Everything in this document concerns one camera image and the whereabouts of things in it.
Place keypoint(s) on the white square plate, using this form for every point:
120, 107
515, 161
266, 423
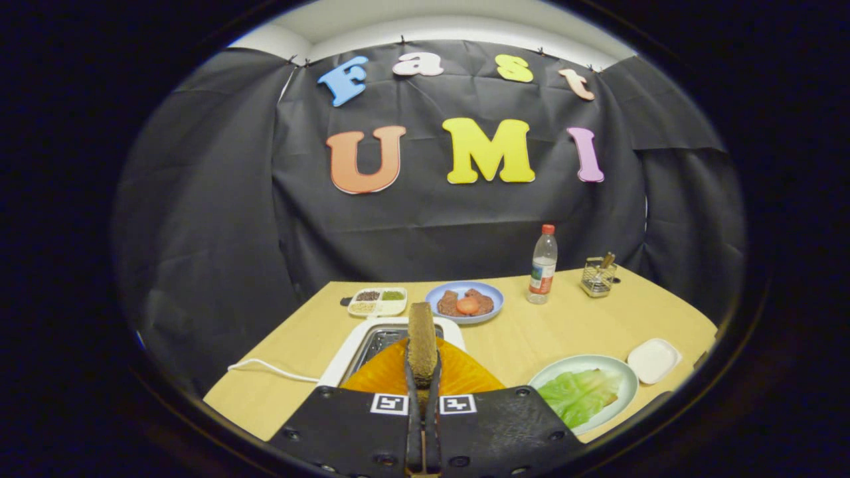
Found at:
654, 360

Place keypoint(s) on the brown meat piece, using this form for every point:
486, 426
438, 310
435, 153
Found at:
483, 302
447, 303

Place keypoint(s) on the pale green round plate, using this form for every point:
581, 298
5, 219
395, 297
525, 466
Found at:
584, 362

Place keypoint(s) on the white divided condiment tray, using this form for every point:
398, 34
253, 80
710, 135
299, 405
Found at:
377, 302

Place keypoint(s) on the green lettuce leaf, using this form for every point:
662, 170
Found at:
578, 395

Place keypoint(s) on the blue plate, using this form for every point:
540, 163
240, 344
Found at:
465, 287

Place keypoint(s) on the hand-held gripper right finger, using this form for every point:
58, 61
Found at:
433, 431

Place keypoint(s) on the wooden chopstick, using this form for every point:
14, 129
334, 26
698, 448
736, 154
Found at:
606, 260

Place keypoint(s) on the brown toast slice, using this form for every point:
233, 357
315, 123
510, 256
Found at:
422, 345

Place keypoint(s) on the white toaster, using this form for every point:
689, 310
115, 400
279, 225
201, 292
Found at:
345, 362

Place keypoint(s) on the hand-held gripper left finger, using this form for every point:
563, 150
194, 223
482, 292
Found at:
413, 431

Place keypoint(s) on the plastic bottle with red cap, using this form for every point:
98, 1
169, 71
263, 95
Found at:
542, 265

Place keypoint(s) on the black backdrop cloth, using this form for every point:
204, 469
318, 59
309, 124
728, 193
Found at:
232, 199

